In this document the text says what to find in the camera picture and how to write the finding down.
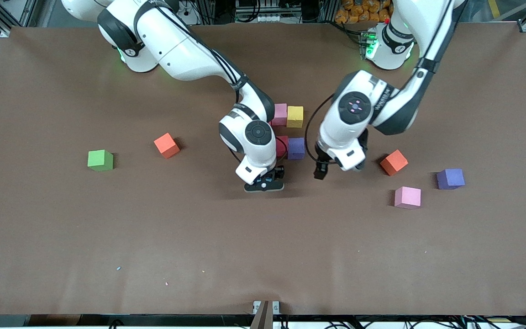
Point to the green foam block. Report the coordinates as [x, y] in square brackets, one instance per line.
[100, 161]

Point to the black white electronics unit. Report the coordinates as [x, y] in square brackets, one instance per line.
[258, 11]

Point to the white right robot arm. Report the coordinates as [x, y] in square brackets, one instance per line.
[181, 45]

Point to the blue foam block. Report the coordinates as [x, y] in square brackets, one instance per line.
[268, 179]

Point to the metal table edge bracket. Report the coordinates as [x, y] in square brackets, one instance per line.
[265, 315]

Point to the pink foam block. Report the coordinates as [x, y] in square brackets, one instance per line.
[280, 114]
[407, 198]

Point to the pile of orange snack bags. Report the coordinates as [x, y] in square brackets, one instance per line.
[359, 11]

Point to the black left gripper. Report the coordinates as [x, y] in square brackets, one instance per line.
[321, 167]

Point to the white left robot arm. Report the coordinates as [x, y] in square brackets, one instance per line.
[427, 18]

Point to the orange foam block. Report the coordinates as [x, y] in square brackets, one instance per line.
[167, 146]
[394, 162]

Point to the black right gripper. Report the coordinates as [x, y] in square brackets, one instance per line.
[280, 172]

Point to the yellow foam block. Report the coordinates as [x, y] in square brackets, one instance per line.
[295, 117]

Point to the green-lit arm base board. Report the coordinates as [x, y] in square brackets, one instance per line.
[369, 45]

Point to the red foam block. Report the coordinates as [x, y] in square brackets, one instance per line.
[283, 146]

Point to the purple foam block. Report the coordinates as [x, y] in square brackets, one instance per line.
[450, 178]
[296, 148]

